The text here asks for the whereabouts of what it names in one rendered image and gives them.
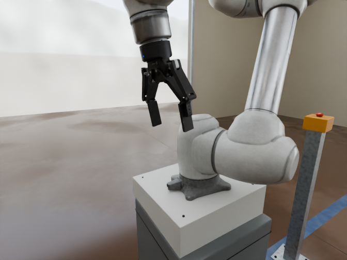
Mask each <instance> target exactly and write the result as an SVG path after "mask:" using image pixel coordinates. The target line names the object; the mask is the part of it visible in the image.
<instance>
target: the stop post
mask: <svg viewBox="0 0 347 260"><path fill-rule="evenodd" d="M333 122H334V117H331V116H316V115H315V114H310V115H307V116H304V121H303V127H302V129H306V130H307V131H306V137H305V142H304V148H303V153H302V159H301V164H300V168H299V173H298V179H297V184H296V190H295V195H294V200H293V206H292V211H291V217H290V222H289V228H288V233H287V239H286V244H284V243H283V244H282V245H281V246H280V247H279V248H278V249H277V250H276V252H275V253H274V254H273V255H272V256H271V258H272V259H273V260H309V259H307V258H306V257H304V256H302V255H301V254H300V252H301V247H302V242H303V238H304V233H305V228H306V223H307V219H308V214H309V209H310V204H311V200H312V195H313V190H314V186H315V182H316V178H317V173H318V168H319V163H320V159H321V154H322V149H323V144H324V140H325V135H326V132H328V131H330V130H332V127H333Z"/></svg>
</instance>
